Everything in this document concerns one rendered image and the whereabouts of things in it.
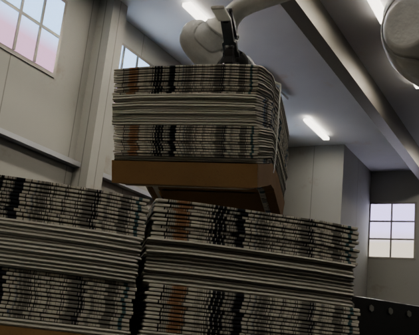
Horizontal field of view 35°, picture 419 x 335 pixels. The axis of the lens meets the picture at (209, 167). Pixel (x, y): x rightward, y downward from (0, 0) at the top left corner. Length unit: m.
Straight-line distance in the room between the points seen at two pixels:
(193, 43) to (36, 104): 6.31
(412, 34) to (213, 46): 0.81
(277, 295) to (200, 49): 1.02
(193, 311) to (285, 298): 0.12
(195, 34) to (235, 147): 0.65
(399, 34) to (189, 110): 0.40
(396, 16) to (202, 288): 0.52
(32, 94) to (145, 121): 6.76
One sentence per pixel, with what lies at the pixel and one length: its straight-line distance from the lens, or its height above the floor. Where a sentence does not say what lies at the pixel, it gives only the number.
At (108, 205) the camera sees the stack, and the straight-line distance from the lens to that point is 0.85.
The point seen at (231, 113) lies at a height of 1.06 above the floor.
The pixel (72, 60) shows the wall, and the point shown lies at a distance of 8.60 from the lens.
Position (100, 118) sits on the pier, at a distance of 8.52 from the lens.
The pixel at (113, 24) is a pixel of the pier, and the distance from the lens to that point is 8.98.
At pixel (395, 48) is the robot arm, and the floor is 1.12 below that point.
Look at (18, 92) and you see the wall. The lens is 7.83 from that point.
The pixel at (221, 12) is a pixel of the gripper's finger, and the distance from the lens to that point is 1.51.
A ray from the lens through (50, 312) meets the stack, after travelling 0.83.
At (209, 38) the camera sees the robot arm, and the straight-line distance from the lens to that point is 1.77.
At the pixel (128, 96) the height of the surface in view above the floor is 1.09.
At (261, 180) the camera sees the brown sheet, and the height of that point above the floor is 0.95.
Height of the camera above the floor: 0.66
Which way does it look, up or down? 15 degrees up
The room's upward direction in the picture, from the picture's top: 6 degrees clockwise
